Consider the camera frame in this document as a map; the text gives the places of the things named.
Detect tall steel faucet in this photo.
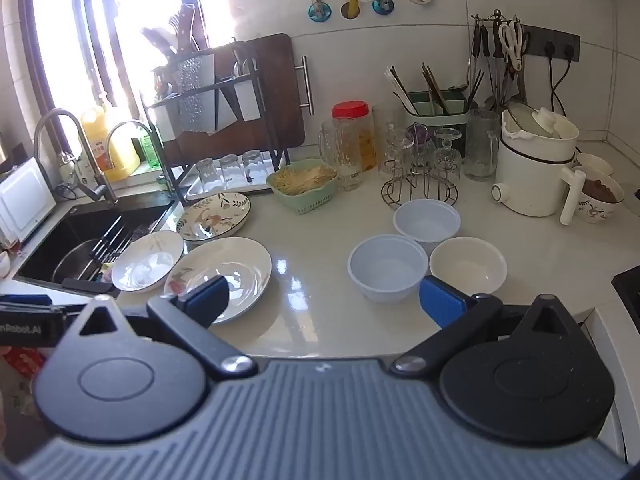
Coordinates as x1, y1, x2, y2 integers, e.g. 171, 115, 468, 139
34, 108, 119, 206

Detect sink drain rack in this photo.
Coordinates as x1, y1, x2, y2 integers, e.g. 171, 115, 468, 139
62, 205, 173, 293

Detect white cutlery holder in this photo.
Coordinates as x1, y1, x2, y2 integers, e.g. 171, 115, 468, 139
151, 105, 177, 141
232, 80, 261, 123

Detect small white dark-rimmed plate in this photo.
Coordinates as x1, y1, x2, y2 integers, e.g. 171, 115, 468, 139
111, 231, 185, 294

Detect clear drinking glass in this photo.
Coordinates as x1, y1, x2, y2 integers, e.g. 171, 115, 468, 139
196, 158, 217, 188
219, 154, 241, 185
241, 150, 268, 183

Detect white board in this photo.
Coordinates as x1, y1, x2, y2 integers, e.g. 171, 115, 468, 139
0, 157, 57, 243

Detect green bottle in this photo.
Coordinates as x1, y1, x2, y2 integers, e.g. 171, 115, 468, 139
137, 125, 162, 168

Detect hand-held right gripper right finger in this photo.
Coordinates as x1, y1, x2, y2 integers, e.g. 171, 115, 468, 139
389, 276, 586, 378

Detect tall clear glass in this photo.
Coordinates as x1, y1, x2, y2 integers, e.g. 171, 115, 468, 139
372, 105, 407, 161

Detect dried noodles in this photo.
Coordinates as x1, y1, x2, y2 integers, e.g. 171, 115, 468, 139
272, 164, 336, 195

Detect glass pitcher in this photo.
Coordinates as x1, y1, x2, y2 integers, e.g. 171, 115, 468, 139
465, 109, 502, 182

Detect black dish rack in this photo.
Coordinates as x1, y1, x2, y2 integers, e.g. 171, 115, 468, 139
144, 42, 292, 196

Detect white ceramic bowl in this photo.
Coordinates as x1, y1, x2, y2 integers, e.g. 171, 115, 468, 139
430, 236, 507, 297

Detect clear textured knife holder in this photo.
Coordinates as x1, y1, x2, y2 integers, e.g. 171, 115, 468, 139
170, 52, 216, 133

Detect yellow detergent bottle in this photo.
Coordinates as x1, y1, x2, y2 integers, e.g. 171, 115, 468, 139
80, 92, 142, 183

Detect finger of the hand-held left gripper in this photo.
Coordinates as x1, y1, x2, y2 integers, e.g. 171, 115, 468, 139
0, 292, 66, 311

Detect white drip tray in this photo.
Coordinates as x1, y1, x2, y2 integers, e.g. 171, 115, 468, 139
187, 167, 281, 198

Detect translucent white plastic bowl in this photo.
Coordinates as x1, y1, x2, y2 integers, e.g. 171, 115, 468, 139
393, 199, 461, 257
348, 234, 430, 304

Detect window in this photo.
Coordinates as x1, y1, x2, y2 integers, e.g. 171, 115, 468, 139
15, 0, 241, 126

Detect brown-handled knife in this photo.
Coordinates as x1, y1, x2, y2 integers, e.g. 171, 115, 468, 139
170, 4, 197, 56

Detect hanging utensil rack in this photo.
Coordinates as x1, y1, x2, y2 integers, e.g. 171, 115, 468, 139
470, 10, 532, 111

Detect steel pot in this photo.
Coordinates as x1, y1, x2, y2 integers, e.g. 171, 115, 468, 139
52, 239, 108, 283

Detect small white bowl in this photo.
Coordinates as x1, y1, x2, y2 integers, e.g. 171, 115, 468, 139
575, 152, 614, 177

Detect large white plate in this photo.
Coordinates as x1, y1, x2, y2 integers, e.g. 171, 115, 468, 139
164, 237, 272, 325

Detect dark wooden cutting board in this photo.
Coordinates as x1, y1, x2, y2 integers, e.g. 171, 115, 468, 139
160, 33, 314, 167

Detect red-lidded glass jar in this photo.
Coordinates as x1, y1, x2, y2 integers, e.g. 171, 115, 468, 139
331, 101, 375, 173

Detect white-handled scissors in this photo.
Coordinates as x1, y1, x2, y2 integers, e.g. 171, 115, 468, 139
500, 20, 525, 72

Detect bundle of chopsticks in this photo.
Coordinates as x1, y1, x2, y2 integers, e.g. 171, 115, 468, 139
384, 62, 486, 116

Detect stemmed glass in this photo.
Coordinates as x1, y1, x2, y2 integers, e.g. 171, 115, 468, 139
385, 127, 416, 177
432, 127, 463, 181

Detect black wall power strip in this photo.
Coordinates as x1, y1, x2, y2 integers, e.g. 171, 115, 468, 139
520, 25, 581, 63

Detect small steel faucet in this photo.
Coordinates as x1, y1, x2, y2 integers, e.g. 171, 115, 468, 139
105, 120, 174, 195

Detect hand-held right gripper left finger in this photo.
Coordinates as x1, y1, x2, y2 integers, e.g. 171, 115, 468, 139
52, 275, 260, 381

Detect floral patterned plate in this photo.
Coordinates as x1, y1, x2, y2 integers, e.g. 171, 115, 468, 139
177, 192, 251, 241

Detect black sink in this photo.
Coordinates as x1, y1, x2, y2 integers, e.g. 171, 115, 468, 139
12, 200, 177, 292

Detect wire glass rack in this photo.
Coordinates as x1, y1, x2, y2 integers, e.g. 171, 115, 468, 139
381, 157, 460, 209

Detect green utensil holder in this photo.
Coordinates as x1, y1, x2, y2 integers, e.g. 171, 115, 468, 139
405, 90, 471, 161

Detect white electric cooking pot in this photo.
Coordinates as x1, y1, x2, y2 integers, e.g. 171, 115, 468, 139
491, 101, 586, 226

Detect glass mug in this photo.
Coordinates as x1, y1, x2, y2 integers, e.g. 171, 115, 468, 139
318, 117, 364, 192

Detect green plastic basket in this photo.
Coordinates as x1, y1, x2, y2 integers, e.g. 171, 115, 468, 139
266, 159, 340, 215

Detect floral ceramic bowl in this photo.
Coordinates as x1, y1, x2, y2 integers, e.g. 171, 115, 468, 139
570, 172, 626, 225

